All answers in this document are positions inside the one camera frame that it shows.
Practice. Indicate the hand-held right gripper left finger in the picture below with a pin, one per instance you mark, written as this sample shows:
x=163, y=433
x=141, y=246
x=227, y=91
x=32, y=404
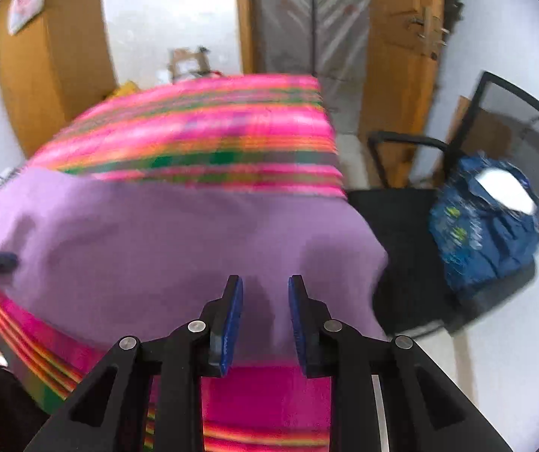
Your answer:
x=231, y=325

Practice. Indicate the black mesh office chair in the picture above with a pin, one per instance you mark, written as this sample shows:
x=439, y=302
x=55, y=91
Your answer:
x=401, y=245

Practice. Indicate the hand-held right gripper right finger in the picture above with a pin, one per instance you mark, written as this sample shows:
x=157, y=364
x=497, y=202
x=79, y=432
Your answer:
x=297, y=325

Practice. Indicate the flat brown cardboard sheet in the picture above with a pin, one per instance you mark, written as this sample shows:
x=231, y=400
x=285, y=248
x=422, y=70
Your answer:
x=486, y=136

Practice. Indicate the purple fleece garment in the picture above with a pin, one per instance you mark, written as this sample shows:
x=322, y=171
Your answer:
x=180, y=235

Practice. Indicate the wooden door frame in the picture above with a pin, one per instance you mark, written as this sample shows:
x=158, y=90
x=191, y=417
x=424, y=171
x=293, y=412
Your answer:
x=245, y=19

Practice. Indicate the pink plaid bed sheet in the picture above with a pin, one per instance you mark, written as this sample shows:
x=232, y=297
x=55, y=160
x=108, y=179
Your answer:
x=203, y=117

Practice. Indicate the white plastic bag red print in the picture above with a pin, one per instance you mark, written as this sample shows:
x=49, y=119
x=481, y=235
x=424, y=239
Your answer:
x=27, y=4

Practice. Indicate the yellow bag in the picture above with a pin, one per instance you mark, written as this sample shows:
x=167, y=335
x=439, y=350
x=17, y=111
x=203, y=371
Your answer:
x=125, y=89

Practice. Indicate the wooden door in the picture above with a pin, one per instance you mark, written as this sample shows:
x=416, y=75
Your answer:
x=391, y=56

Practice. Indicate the wooden wardrobe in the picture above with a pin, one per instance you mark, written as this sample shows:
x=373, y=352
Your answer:
x=62, y=56

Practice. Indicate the translucent plastic door curtain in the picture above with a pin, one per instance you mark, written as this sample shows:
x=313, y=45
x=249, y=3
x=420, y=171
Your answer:
x=288, y=23

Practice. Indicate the blue bag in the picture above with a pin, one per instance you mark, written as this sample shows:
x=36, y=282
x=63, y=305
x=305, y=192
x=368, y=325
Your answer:
x=486, y=245

